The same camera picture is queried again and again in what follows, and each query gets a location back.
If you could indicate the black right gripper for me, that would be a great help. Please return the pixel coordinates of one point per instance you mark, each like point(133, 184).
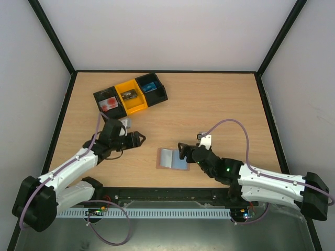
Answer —
point(188, 154)

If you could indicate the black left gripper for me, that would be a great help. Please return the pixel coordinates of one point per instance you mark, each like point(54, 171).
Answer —
point(136, 143)

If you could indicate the black VIP card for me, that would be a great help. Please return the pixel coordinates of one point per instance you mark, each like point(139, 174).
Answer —
point(128, 95)

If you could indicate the red card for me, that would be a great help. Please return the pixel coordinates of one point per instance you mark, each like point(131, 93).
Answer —
point(108, 104)

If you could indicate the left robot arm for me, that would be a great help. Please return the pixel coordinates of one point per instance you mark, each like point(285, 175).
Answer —
point(40, 199)

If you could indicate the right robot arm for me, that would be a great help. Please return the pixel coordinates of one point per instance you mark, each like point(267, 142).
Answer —
point(305, 193)

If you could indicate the blue card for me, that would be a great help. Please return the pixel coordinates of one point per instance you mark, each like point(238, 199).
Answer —
point(149, 87)

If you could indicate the yellow bin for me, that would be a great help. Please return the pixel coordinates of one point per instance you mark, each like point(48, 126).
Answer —
point(133, 105)

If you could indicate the black bin left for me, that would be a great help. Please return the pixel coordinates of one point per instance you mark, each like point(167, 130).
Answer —
point(116, 113)

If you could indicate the black bin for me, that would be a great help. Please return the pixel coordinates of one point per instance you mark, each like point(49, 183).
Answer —
point(116, 113)
point(156, 96)

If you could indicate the black bin right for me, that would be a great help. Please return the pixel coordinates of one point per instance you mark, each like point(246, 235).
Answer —
point(156, 96)

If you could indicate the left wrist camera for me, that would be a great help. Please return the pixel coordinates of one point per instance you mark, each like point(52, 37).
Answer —
point(126, 124)

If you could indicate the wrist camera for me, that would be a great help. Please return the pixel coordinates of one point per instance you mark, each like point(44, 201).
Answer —
point(204, 139)
point(126, 124)

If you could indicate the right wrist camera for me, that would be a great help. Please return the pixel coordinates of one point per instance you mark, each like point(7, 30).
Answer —
point(204, 139)

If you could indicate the black aluminium frame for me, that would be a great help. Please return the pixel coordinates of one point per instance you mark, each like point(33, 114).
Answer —
point(289, 22)

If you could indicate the slotted cable duct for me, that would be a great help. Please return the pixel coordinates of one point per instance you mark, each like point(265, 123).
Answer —
point(133, 213)

